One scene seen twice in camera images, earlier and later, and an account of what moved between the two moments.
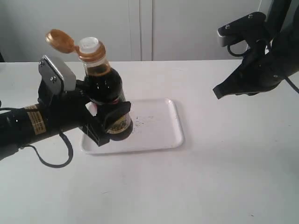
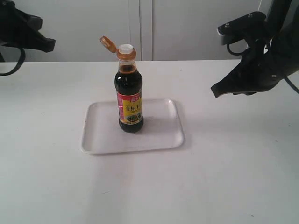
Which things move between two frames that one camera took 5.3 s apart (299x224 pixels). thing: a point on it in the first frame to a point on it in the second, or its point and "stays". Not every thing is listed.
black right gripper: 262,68 stays
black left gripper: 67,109 to 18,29
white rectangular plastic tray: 157,126 stays
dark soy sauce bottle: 105,84 to 129,86
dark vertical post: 277,12 stays
